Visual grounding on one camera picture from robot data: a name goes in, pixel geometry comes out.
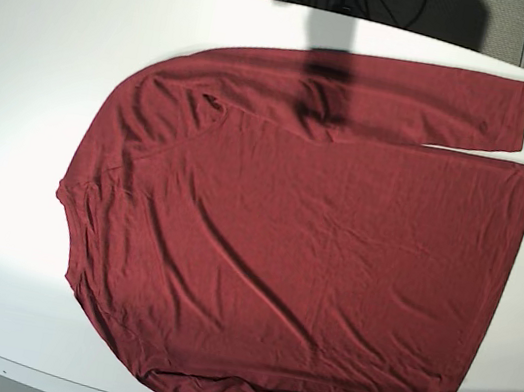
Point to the dark red long-sleeve shirt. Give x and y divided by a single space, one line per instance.
252 220

